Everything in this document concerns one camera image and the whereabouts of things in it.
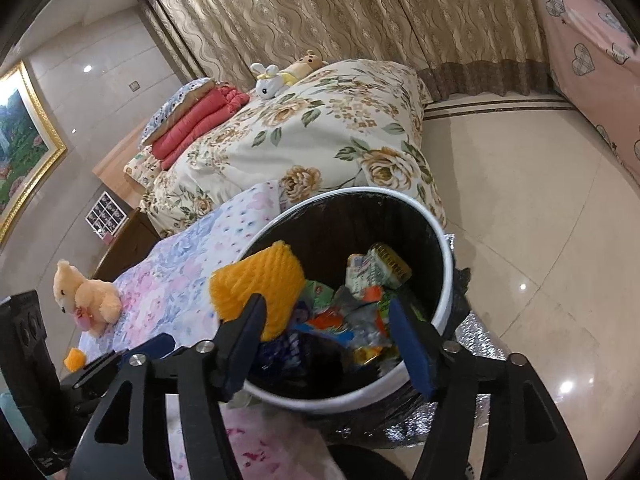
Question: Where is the beige teddy bear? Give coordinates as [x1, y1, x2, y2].
[53, 259, 123, 338]

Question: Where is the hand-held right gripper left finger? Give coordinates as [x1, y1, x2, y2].
[67, 294, 268, 480]

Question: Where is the brown bear plush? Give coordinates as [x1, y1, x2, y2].
[280, 50, 328, 83]

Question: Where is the wooden nightstand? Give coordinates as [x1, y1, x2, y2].
[90, 208, 161, 283]

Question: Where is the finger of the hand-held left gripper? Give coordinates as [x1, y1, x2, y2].
[72, 351, 123, 387]
[117, 332, 176, 361]

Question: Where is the red wrapper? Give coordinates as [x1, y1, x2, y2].
[307, 310, 351, 333]

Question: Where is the cartoon print pillow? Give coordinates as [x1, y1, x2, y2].
[125, 147, 161, 186]

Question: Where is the floral duvet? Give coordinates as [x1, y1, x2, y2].
[140, 59, 446, 241]

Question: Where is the white rabbit plush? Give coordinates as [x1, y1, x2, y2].
[250, 62, 290, 98]

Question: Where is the beige patterned curtain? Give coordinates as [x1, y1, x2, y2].
[140, 0, 576, 103]

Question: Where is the yellow wrapper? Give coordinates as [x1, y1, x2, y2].
[352, 345, 396, 366]

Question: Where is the pink heart print cloth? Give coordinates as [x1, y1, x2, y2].
[536, 0, 640, 181]

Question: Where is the wooden headboard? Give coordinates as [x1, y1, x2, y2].
[92, 127, 151, 201]

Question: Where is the folded red blanket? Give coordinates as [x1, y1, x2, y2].
[151, 82, 251, 171]

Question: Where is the green carton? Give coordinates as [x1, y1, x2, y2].
[300, 280, 341, 318]

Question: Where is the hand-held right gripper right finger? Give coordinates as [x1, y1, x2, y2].
[387, 299, 588, 480]

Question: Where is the gold framed landscape painting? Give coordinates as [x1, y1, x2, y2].
[0, 61, 68, 246]

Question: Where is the blue patterned pillow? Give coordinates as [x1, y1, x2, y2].
[140, 79, 213, 148]

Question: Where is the white round trash bin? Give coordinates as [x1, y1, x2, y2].
[231, 186, 456, 413]

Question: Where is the blue wrapper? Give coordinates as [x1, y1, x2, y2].
[250, 330, 306, 376]

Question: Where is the photo frame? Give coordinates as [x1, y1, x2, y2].
[85, 191, 126, 236]

